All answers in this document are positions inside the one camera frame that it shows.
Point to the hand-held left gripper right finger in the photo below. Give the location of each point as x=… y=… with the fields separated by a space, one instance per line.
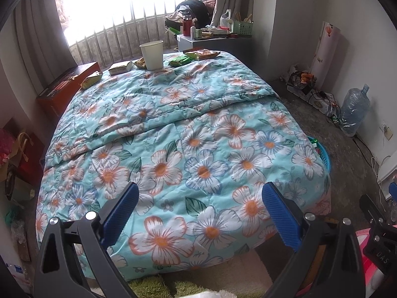
x=280 y=217

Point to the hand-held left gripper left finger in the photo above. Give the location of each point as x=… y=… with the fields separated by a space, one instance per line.
x=121 y=214

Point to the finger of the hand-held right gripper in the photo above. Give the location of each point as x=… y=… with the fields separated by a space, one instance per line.
x=393 y=192

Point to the blue plastic mesh basket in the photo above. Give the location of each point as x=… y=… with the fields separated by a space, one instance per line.
x=325 y=161

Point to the white appliance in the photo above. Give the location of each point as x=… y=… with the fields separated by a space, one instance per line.
x=387 y=180

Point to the pink printed cloth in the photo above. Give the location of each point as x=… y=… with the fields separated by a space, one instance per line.
x=372 y=270

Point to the green shaggy rug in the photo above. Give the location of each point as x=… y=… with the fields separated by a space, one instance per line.
x=145 y=287

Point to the large clear water jug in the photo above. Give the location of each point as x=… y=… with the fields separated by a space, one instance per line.
x=355 y=111

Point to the cream paper bag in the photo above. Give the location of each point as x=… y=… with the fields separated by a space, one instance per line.
x=20 y=192

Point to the dark red gift bag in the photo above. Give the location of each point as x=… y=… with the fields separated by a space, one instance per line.
x=29 y=161

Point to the green plastic bag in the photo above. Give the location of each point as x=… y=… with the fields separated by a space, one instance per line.
x=11 y=217

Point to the floral teal blanket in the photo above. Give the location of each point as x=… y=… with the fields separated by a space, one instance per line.
x=198 y=130

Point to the blue white box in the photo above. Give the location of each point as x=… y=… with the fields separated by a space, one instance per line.
x=14 y=270

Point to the red plastic bag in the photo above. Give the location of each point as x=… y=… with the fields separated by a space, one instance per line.
x=6 y=144

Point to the yellow green snack packet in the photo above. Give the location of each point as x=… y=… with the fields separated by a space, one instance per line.
x=91 y=80

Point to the red brown carton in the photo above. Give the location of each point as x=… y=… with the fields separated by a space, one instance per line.
x=62 y=90

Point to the pile of snack bags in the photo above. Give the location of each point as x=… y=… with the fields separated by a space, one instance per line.
x=301 y=80

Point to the small orange snack packet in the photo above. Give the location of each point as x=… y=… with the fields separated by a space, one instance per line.
x=140 y=64

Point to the dark grey cabinet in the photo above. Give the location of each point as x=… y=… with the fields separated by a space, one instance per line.
x=238 y=46

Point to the metal window railing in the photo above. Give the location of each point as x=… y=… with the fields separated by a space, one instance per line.
x=124 y=37

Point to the orange green snack packet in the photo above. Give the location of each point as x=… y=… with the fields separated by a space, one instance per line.
x=201 y=54

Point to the green plastic storage basket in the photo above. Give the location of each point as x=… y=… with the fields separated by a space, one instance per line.
x=243 y=28

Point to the small white bottle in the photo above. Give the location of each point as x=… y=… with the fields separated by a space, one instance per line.
x=193 y=33

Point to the red bottle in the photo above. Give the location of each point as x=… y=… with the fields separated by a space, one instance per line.
x=187 y=26

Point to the black bag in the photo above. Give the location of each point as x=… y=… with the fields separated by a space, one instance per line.
x=194 y=11

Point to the pink fuzzy cloth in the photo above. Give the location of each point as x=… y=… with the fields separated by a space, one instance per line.
x=62 y=6

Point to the wall socket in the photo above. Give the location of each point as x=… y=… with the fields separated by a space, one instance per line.
x=387 y=130

